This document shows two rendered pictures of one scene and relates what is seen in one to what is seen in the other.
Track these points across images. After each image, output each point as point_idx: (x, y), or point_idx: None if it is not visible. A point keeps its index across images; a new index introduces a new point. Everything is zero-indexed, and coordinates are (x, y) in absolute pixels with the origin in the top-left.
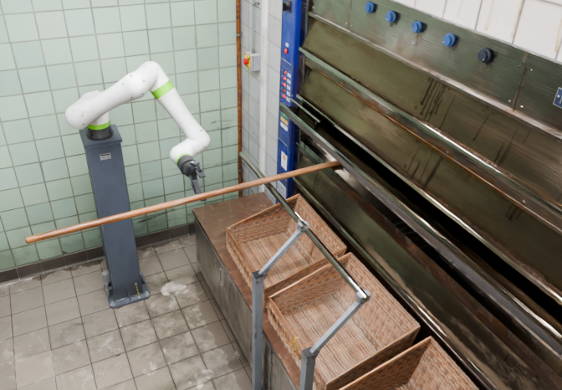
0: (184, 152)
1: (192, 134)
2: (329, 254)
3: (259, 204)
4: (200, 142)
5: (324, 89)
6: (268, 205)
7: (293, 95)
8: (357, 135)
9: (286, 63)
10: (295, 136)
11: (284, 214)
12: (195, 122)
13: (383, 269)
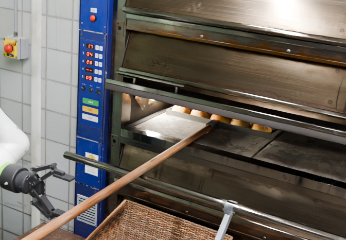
0: (5, 161)
1: (9, 134)
2: (296, 223)
3: (52, 237)
4: (21, 144)
5: (166, 52)
6: (64, 235)
7: (107, 72)
8: (241, 89)
9: (92, 33)
10: (109, 126)
11: (113, 232)
12: (8, 117)
13: (308, 238)
